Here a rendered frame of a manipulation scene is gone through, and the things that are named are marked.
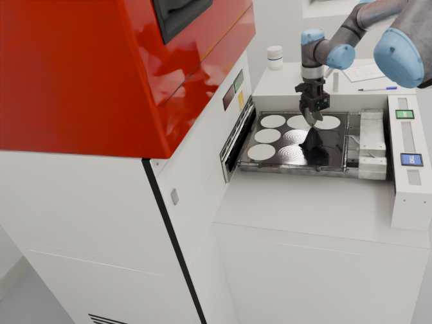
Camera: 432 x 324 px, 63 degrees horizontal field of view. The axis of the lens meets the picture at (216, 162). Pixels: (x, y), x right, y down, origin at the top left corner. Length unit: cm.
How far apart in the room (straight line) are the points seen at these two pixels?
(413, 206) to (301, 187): 36
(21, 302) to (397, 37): 228
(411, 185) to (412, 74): 38
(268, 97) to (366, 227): 70
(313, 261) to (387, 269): 21
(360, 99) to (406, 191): 56
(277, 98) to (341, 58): 47
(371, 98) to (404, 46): 74
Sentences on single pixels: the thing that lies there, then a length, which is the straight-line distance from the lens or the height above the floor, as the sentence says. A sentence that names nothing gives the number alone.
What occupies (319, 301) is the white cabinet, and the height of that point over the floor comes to 48.
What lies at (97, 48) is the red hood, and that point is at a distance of 72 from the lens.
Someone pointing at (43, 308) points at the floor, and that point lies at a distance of 238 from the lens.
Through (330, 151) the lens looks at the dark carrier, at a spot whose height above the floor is 90.
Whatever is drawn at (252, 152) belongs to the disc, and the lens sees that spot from 131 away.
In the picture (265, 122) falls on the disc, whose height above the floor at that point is 90.
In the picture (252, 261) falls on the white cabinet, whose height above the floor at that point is 64.
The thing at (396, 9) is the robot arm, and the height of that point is 137.
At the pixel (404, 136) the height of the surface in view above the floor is 96.
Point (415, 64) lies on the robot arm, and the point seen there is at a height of 134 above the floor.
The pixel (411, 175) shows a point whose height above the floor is 96.
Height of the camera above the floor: 165
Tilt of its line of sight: 35 degrees down
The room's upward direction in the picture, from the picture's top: 12 degrees counter-clockwise
